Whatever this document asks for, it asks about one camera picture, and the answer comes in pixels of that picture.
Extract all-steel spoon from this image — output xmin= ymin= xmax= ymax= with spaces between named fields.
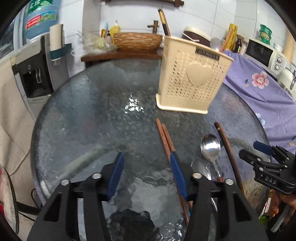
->
xmin=191 ymin=157 xmax=218 ymax=212

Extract wooden-handled steel spoon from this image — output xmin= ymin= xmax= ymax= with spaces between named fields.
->
xmin=200 ymin=134 xmax=224 ymax=182

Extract brown wooden chopstick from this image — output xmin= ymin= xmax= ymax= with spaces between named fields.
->
xmin=158 ymin=9 xmax=171 ymax=36

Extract person's right hand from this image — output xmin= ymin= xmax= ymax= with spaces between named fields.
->
xmin=265 ymin=191 xmax=296 ymax=217

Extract purple floral cloth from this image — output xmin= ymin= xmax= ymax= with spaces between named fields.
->
xmin=223 ymin=50 xmax=295 ymax=153

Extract round glass table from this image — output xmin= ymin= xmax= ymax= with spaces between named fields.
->
xmin=31 ymin=59 xmax=268 ymax=240

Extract white kettle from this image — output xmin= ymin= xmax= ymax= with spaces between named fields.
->
xmin=277 ymin=68 xmax=295 ymax=98

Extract white microwave oven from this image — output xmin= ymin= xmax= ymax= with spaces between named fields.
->
xmin=244 ymin=39 xmax=287 ymax=77

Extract cream plastic utensil holder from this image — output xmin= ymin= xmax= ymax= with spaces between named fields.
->
xmin=156 ymin=36 xmax=234 ymax=114

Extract beige tall roll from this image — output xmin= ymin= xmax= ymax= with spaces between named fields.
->
xmin=283 ymin=28 xmax=295 ymax=64

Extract stool with cushion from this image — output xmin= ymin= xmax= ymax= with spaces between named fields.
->
xmin=1 ymin=166 xmax=20 ymax=235

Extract brown glass bottle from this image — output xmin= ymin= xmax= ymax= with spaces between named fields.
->
xmin=233 ymin=38 xmax=242 ymax=53

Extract beige cloth cover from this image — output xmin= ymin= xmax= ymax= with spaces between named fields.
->
xmin=0 ymin=58 xmax=35 ymax=176

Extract yellow roll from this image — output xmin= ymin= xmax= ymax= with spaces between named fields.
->
xmin=225 ymin=24 xmax=238 ymax=51

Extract green stacked bowls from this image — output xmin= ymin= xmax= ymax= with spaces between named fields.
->
xmin=257 ymin=24 xmax=273 ymax=45

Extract wooden counter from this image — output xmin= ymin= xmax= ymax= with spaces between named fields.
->
xmin=81 ymin=48 xmax=163 ymax=68

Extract water dispenser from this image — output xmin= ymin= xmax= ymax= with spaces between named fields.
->
xmin=12 ymin=34 xmax=69 ymax=120

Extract brown white rice cooker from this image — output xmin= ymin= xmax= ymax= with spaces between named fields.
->
xmin=181 ymin=27 xmax=211 ymax=47

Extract plastic bag with items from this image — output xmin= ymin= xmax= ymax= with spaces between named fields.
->
xmin=75 ymin=31 xmax=117 ymax=56

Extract paper cup dispenser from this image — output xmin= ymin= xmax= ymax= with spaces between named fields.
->
xmin=49 ymin=24 xmax=72 ymax=61

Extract brass faucet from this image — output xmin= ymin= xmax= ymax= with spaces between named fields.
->
xmin=147 ymin=20 xmax=159 ymax=34

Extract yellow soap bottle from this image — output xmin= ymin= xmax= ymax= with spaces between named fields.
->
xmin=109 ymin=20 xmax=121 ymax=38

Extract blue water jug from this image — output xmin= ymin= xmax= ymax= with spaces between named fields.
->
xmin=24 ymin=0 xmax=61 ymax=40

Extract wooden framed wall shelf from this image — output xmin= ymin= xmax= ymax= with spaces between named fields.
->
xmin=101 ymin=0 xmax=185 ymax=8

